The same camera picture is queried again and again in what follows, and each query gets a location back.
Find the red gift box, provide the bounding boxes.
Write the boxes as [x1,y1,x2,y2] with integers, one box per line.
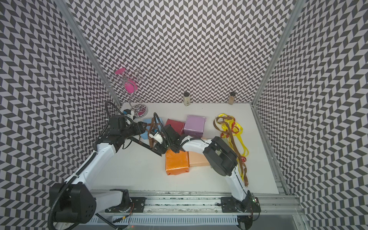
[166,119,185,135]

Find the black ribbon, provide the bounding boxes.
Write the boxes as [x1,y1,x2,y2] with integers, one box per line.
[128,137,162,156]

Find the orange gift box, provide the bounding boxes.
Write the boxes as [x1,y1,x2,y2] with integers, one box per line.
[165,149,190,175]

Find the purple gift box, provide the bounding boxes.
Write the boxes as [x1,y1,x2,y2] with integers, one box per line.
[184,115,206,137]

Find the peach gift box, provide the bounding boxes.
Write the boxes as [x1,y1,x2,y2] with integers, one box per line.
[185,138,210,167]

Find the yellow ribbon of peach box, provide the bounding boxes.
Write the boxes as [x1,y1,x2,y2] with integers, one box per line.
[213,114,243,155]

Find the blue gift box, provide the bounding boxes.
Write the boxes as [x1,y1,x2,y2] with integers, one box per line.
[140,117,163,140]

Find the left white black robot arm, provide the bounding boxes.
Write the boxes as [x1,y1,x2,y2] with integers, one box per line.
[48,115,147,230]

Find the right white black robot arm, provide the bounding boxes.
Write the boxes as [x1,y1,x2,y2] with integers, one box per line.
[149,125,253,212]

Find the light spice jar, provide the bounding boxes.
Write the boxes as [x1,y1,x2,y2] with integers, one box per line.
[183,92,191,106]

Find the silver pink jewelry stand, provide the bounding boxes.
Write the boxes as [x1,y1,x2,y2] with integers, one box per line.
[107,67,148,118]

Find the brown spice jar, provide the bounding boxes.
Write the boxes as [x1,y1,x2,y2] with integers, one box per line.
[228,92,236,105]

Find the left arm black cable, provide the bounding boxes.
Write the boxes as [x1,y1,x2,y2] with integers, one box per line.
[104,101,124,121]

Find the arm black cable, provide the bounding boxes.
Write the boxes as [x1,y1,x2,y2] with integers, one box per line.
[104,101,124,121]
[153,112,166,136]

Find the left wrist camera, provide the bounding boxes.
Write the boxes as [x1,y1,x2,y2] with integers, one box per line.
[123,109,135,120]

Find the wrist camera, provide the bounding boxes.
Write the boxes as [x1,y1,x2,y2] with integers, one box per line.
[123,109,135,120]
[149,131,163,144]

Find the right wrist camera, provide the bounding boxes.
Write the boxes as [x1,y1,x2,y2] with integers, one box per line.
[149,131,163,144]

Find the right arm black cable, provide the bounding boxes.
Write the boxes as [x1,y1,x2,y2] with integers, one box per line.
[153,112,166,136]

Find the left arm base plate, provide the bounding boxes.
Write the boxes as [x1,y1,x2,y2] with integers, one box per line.
[105,197,146,214]

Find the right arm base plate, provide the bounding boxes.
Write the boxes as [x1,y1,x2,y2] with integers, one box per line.
[219,197,261,213]

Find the aluminium front rail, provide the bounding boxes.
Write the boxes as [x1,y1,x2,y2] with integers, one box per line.
[66,191,305,216]

